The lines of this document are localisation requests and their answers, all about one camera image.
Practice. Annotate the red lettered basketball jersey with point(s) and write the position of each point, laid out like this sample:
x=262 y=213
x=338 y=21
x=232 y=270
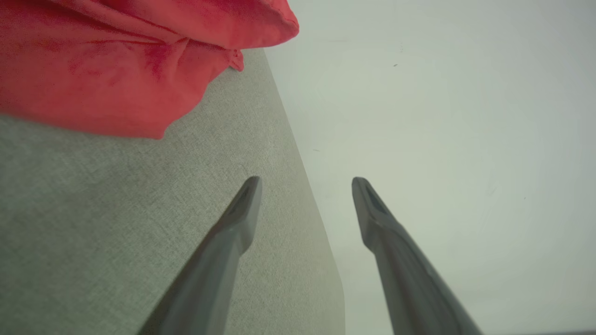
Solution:
x=93 y=70

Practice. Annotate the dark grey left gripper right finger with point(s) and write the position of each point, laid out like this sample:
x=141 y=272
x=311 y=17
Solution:
x=409 y=279

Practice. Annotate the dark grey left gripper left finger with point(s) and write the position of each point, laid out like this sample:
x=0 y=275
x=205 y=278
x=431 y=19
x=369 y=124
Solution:
x=209 y=279

